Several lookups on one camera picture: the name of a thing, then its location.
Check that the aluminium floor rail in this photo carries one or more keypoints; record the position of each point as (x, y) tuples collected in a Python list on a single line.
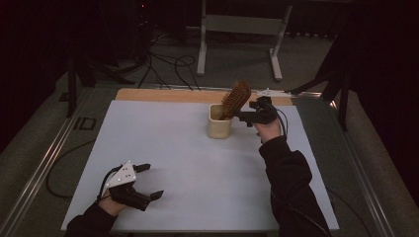
[(36, 174), (365, 184)]

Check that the cream square cup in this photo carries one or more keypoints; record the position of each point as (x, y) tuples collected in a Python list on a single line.
[(219, 128)]

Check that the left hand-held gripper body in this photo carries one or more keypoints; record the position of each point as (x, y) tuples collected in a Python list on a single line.
[(125, 184)]

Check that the person's right hand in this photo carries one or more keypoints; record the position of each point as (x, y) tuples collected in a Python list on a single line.
[(270, 131)]

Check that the white metal table frame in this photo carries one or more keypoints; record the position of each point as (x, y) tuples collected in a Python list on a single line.
[(243, 24)]

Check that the wooden paddle hairbrush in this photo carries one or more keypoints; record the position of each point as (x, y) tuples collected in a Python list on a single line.
[(234, 98)]

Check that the black metal stand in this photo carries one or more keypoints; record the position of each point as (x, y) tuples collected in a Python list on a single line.
[(71, 85), (342, 95)]

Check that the white table mat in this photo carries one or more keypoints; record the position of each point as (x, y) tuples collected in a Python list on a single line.
[(197, 171)]

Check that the person's left hand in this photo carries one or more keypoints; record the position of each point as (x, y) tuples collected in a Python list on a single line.
[(110, 205)]

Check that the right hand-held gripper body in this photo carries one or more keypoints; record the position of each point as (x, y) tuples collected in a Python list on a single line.
[(267, 112)]

